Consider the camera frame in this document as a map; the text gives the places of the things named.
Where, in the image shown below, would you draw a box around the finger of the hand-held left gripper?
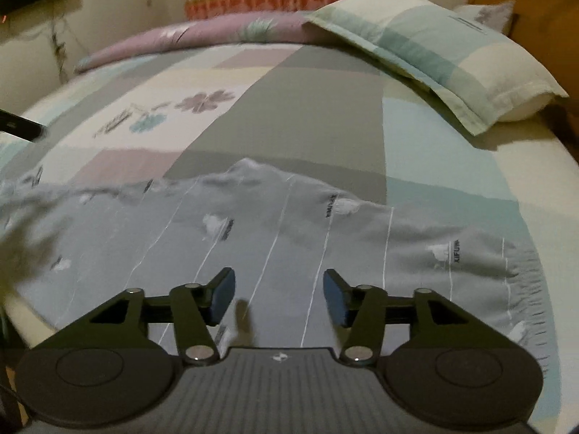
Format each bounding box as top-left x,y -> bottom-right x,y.
0,109 -> 47,142

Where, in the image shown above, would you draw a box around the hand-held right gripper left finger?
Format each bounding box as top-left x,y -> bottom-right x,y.
45,268 -> 237,367

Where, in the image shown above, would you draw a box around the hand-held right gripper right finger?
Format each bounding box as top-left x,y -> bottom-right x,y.
323,269 -> 516,368

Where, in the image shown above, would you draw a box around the grey striped pants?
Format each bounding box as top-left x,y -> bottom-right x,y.
0,158 -> 550,362

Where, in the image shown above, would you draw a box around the patchwork bed sheet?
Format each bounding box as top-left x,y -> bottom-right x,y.
0,41 -> 579,434

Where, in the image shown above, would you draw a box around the pink floral quilt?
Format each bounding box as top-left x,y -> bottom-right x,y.
73,11 -> 326,75

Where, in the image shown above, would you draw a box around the checked pillow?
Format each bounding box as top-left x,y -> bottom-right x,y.
303,0 -> 570,136

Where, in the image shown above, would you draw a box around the grey floral pillow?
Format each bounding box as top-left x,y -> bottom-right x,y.
452,0 -> 516,37

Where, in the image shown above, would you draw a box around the wooden bed headboard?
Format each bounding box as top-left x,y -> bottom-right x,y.
466,0 -> 579,168

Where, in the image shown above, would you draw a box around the dangling wall cables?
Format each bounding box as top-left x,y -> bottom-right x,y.
43,7 -> 73,84

